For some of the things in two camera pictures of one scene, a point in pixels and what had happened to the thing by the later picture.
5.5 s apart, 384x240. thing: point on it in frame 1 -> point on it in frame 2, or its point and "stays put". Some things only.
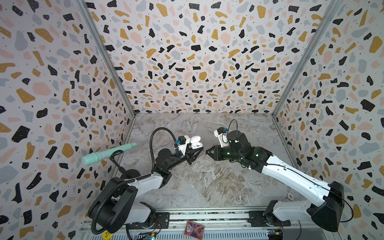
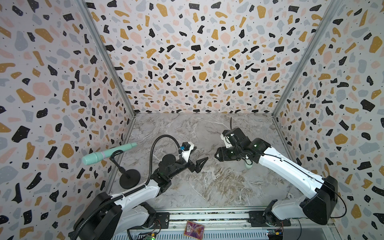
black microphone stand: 125,174 stays put
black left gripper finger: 192,153 -> 199,165
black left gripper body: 180,158 -> 190,165
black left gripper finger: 196,150 -> 200,163
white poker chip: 290,196 stays put
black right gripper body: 220,152 stays put
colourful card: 194,230 stays put
